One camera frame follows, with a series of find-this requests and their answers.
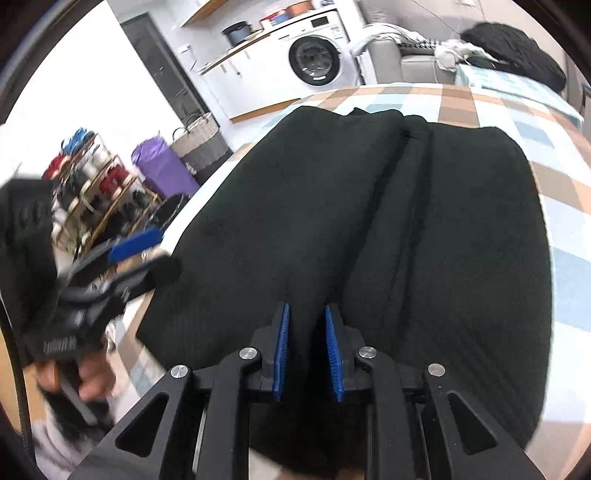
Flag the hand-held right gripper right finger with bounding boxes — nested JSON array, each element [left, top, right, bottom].
[[324, 304, 546, 480]]

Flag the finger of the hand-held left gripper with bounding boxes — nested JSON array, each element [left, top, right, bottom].
[[69, 228, 164, 296], [88, 254, 182, 317]]

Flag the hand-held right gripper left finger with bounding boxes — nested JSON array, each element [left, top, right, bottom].
[[69, 302, 293, 480]]

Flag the black garment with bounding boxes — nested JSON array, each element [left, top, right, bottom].
[[136, 105, 555, 480]]

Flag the person's left forearm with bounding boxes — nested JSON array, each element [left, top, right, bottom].
[[32, 392, 118, 478]]

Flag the pile of light clothes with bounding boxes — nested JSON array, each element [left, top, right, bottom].
[[348, 23, 467, 70]]

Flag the person's left hand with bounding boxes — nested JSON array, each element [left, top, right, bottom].
[[34, 342, 116, 402]]

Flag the wooden shoe rack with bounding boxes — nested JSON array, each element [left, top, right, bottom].
[[44, 129, 162, 257]]

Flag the purple plastic bag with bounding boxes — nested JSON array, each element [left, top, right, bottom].
[[131, 134, 201, 199]]

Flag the woven laundry basket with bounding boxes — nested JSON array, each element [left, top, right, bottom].
[[170, 113, 232, 171]]

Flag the dark door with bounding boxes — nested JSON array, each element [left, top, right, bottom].
[[120, 13, 211, 125]]

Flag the white low cabinet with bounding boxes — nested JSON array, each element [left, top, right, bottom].
[[198, 34, 319, 123]]

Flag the black cooking pot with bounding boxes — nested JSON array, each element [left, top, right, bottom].
[[222, 21, 252, 47]]

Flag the white washing machine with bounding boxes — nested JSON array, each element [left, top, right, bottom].
[[261, 7, 365, 88]]

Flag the brown white checked cloth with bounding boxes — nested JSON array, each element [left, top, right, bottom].
[[106, 83, 591, 480]]

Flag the grey sofa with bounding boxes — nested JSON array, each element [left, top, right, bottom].
[[358, 0, 462, 86]]

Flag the blue checked cloth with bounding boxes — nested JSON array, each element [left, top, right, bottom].
[[455, 62, 585, 130]]

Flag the black padded jacket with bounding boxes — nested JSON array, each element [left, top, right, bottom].
[[459, 22, 568, 93]]

